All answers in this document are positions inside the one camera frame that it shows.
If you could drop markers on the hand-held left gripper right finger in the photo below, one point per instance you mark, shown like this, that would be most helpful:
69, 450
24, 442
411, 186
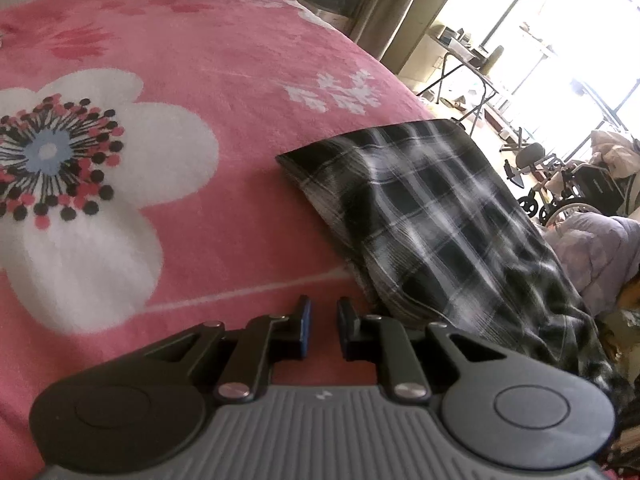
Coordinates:
344, 332

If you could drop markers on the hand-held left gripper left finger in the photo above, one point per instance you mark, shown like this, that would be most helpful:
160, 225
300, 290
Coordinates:
306, 330

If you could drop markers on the pink floral blanket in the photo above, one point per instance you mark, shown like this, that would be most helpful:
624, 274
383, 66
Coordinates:
225, 110

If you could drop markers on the office chair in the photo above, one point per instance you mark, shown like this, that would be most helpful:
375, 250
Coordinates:
530, 155

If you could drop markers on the wheelchair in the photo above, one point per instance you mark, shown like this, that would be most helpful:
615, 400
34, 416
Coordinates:
597, 185

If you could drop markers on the folding table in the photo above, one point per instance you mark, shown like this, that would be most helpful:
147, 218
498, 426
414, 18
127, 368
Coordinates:
465, 52

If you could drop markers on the white water dispenser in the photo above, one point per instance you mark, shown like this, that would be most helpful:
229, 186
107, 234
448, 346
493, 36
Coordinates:
335, 20

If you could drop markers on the grey green bottle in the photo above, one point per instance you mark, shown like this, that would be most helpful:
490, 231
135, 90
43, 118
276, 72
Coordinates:
496, 59

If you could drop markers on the beige cloth bundle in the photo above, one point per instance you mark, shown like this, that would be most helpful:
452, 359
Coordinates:
617, 152

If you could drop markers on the beige curtain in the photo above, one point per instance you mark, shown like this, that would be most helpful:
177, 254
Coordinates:
395, 5

